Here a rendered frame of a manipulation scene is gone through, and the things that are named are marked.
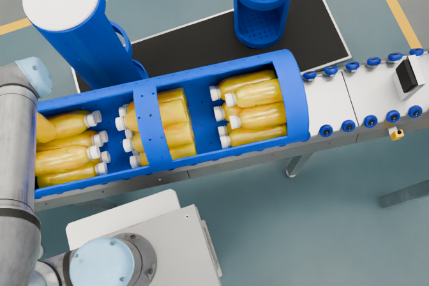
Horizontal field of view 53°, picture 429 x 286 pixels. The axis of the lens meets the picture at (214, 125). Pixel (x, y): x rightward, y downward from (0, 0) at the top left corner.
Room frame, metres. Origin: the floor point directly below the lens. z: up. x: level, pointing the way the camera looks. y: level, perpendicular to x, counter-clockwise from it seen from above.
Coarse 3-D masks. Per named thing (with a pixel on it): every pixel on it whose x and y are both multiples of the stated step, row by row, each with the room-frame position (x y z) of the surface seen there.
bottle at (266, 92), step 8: (264, 80) 0.45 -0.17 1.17; (272, 80) 0.44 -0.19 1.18; (240, 88) 0.44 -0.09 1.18; (248, 88) 0.43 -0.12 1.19; (256, 88) 0.42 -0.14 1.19; (264, 88) 0.42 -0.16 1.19; (272, 88) 0.41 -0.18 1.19; (232, 96) 0.42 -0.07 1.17; (240, 96) 0.41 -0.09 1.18; (248, 96) 0.40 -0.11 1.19; (256, 96) 0.40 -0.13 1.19; (264, 96) 0.40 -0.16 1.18; (272, 96) 0.39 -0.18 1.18; (280, 96) 0.39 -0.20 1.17; (240, 104) 0.39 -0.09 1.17; (248, 104) 0.39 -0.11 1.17; (256, 104) 0.38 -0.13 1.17; (264, 104) 0.38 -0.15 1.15
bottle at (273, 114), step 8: (272, 104) 0.38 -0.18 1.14; (280, 104) 0.38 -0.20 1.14; (240, 112) 0.38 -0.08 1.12; (248, 112) 0.37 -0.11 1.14; (256, 112) 0.37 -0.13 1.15; (264, 112) 0.36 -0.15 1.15; (272, 112) 0.36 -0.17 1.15; (280, 112) 0.35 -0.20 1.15; (240, 120) 0.36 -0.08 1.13; (248, 120) 0.35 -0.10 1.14; (256, 120) 0.34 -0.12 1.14; (264, 120) 0.34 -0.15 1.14; (272, 120) 0.34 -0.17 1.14; (280, 120) 0.33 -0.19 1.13; (248, 128) 0.33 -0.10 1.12; (256, 128) 0.33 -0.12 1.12
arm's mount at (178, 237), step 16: (192, 208) 0.12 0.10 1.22; (144, 224) 0.11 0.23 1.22; (160, 224) 0.10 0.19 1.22; (176, 224) 0.09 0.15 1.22; (192, 224) 0.08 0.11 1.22; (160, 240) 0.06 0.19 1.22; (176, 240) 0.05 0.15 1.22; (192, 240) 0.05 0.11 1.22; (160, 256) 0.02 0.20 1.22; (176, 256) 0.02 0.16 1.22; (192, 256) 0.01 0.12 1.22; (208, 256) 0.00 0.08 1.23; (160, 272) -0.01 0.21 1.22; (176, 272) -0.02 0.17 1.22; (192, 272) -0.03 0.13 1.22; (208, 272) -0.04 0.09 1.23
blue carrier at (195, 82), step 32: (224, 64) 0.52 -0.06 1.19; (256, 64) 0.49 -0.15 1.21; (288, 64) 0.46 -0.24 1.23; (64, 96) 0.53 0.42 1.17; (96, 96) 0.49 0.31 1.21; (128, 96) 0.54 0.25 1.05; (192, 96) 0.51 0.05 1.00; (288, 96) 0.37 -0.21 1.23; (96, 128) 0.48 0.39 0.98; (160, 128) 0.35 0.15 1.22; (192, 128) 0.41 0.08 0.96; (288, 128) 0.29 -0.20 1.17; (128, 160) 0.35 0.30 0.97; (160, 160) 0.28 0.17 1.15; (192, 160) 0.27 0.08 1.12
